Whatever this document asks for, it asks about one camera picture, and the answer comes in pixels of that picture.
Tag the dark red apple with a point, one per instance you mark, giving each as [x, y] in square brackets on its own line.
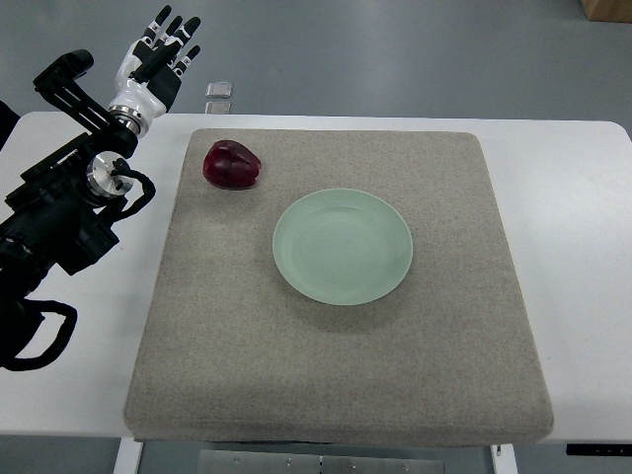
[230, 165]

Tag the metal plate under table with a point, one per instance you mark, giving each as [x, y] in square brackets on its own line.
[224, 461]

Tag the pale green plate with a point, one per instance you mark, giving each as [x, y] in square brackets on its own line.
[342, 247]

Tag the clear plastic floor piece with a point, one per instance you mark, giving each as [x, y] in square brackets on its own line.
[219, 89]
[217, 108]

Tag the white table leg right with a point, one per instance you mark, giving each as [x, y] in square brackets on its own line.
[503, 459]

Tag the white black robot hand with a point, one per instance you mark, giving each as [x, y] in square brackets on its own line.
[150, 75]

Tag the upper clear plastic floor piece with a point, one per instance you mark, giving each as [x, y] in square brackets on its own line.
[219, 89]

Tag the beige fabric mat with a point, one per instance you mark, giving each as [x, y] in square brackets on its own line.
[232, 352]

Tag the lower clear plastic floor piece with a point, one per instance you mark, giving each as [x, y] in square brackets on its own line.
[217, 108]

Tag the white table leg left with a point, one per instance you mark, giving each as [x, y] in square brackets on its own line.
[128, 457]

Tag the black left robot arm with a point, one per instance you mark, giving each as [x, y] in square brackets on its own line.
[63, 214]

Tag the white table leg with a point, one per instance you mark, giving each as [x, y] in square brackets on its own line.
[503, 459]
[128, 457]

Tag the black table control panel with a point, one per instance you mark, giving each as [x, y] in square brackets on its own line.
[599, 449]

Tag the cardboard box corner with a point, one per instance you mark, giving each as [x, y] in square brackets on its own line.
[616, 11]

